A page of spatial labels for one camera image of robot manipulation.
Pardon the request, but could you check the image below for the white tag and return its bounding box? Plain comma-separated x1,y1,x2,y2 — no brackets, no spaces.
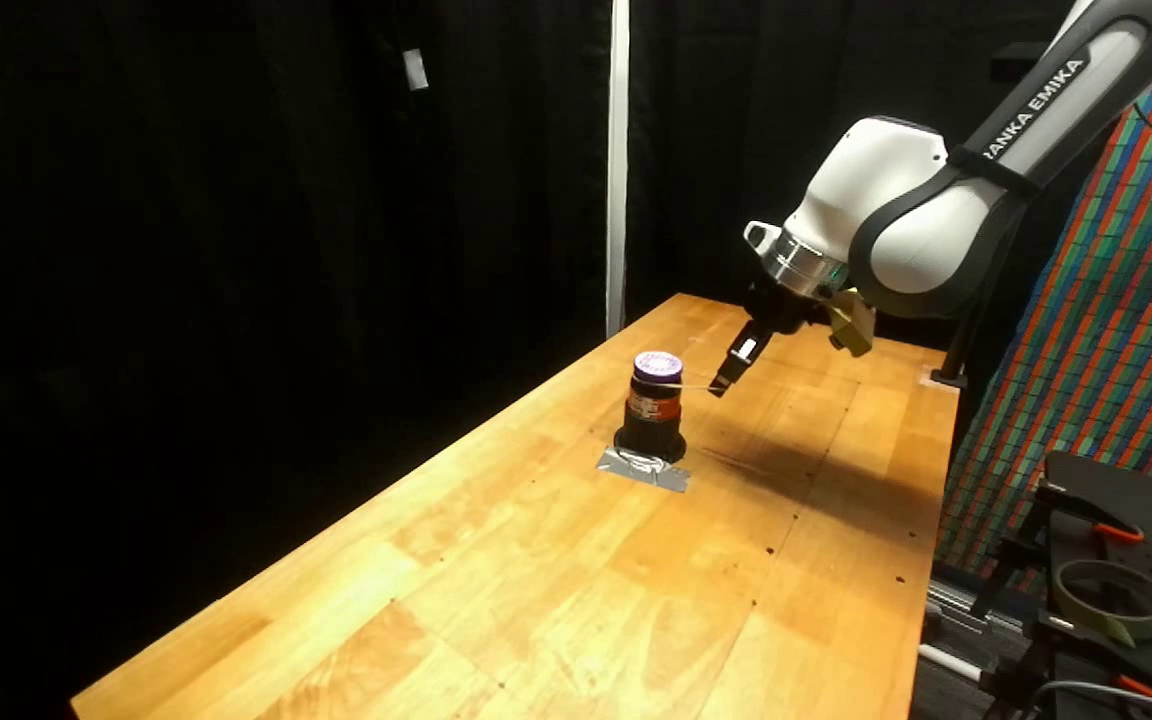
402,43,437,95

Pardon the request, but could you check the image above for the black metal plate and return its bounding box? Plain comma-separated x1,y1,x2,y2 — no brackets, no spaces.
1029,446,1152,571

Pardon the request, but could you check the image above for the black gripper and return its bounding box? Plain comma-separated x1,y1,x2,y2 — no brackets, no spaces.
706,217,859,400

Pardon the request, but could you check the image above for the orange handled black clamp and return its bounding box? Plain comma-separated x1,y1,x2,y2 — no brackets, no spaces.
1002,484,1152,615
1002,623,1152,711

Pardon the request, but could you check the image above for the yellow wrist camera mount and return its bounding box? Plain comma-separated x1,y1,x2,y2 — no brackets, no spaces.
823,280,880,360

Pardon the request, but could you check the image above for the dark upside-down cup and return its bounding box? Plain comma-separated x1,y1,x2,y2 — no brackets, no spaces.
611,346,693,466

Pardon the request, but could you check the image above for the aluminium rail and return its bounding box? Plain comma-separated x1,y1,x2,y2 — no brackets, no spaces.
916,571,1057,698

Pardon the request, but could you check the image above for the green masking tape roll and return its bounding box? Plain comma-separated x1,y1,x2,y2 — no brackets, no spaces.
1049,552,1152,648

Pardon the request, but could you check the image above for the black curtain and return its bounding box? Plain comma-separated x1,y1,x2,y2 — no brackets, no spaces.
630,0,1089,350
0,0,611,720

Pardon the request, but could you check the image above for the grey square base plate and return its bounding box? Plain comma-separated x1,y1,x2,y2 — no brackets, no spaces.
595,442,696,497

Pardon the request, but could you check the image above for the colourful woven panel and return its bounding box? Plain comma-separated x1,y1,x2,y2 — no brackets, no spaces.
937,43,1152,580

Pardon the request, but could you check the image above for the white vertical pole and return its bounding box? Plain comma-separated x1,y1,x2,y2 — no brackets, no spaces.
600,0,638,338

